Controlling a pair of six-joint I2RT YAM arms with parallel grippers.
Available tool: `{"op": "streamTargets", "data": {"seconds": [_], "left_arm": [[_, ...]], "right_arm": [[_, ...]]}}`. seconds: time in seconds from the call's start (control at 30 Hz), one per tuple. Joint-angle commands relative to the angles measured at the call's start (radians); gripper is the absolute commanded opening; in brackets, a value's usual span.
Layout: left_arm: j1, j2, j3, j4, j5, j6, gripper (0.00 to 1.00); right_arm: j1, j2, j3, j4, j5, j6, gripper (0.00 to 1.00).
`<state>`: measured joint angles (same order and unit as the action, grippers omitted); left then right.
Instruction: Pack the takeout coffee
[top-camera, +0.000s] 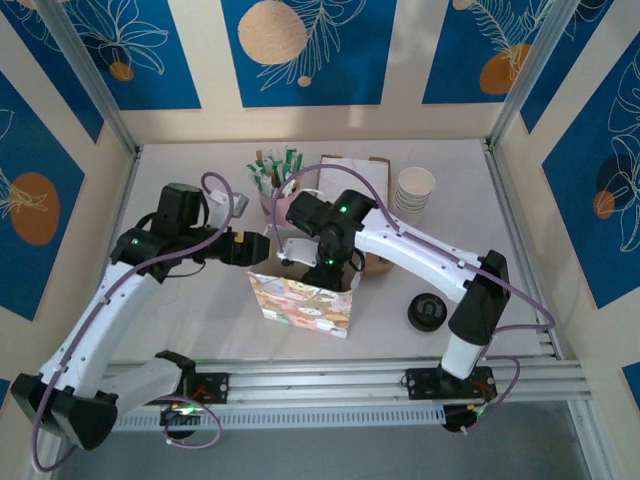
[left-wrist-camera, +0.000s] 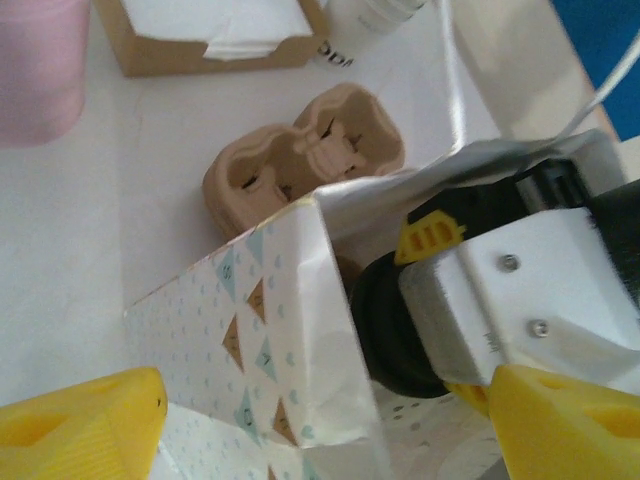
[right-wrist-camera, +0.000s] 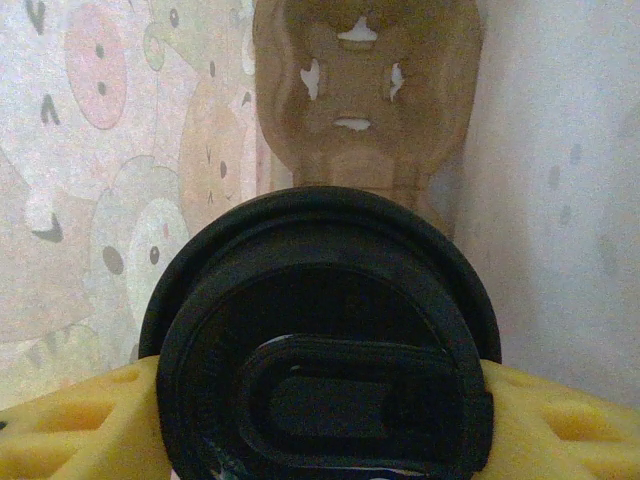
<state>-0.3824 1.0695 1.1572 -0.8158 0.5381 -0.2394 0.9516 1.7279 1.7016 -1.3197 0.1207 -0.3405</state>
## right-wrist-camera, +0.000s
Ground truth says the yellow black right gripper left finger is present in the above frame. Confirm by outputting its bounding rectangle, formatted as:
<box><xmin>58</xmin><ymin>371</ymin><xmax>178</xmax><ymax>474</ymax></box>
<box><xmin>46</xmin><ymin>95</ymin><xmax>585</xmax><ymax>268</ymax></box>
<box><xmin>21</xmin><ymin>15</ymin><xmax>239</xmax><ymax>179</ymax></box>
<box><xmin>0</xmin><ymin>357</ymin><xmax>176</xmax><ymax>480</ymax></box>

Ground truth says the brown cardboard cup carrier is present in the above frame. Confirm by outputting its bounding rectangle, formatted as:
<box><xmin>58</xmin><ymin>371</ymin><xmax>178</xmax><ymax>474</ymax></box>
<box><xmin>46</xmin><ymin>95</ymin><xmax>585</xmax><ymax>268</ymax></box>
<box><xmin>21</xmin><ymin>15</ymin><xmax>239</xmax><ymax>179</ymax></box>
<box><xmin>252</xmin><ymin>0</ymin><xmax>484</xmax><ymax>236</ymax></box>

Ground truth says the white cartoon print paper bag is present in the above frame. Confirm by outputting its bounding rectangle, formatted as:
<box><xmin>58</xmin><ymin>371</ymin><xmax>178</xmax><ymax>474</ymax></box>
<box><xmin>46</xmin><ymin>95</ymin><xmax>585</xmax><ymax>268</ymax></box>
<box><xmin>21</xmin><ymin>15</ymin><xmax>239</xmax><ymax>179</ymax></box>
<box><xmin>0</xmin><ymin>0</ymin><xmax>640</xmax><ymax>480</ymax></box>

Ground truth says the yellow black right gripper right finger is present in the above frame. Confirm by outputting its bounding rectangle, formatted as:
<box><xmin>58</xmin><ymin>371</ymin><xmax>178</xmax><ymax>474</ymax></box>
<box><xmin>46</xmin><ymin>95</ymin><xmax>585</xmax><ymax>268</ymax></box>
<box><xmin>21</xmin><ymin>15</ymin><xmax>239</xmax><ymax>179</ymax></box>
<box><xmin>479</xmin><ymin>359</ymin><xmax>640</xmax><ymax>480</ymax></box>

